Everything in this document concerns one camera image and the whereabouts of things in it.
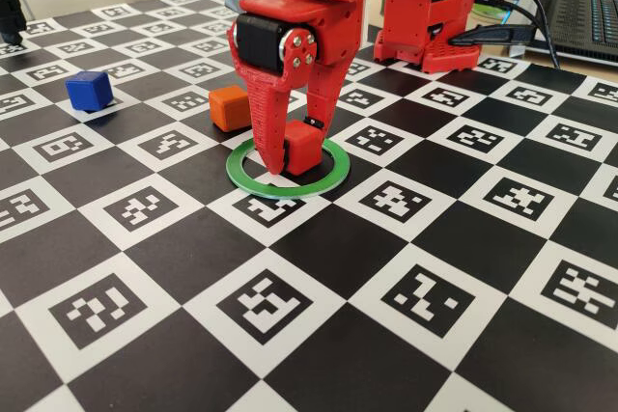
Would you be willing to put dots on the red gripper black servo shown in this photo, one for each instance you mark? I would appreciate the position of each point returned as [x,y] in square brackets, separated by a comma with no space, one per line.
[323,30]

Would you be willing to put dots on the red cube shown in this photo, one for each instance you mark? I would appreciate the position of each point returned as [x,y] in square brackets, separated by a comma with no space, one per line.
[304,149]

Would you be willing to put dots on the orange cube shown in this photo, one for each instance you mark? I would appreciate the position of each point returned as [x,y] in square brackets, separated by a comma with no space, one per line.
[227,108]

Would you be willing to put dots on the blue cube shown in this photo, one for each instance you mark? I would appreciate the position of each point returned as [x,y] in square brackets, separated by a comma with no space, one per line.
[89,91]

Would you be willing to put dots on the black white marker board mat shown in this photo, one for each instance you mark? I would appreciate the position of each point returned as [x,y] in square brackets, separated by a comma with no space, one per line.
[309,257]

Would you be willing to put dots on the black plug connector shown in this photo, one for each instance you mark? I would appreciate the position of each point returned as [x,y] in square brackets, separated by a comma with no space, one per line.
[497,35]

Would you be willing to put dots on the black laptop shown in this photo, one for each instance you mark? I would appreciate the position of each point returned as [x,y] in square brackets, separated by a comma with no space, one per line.
[579,16]

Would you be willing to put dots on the black camera device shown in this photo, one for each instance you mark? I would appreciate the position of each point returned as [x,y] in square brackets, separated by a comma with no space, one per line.
[10,11]

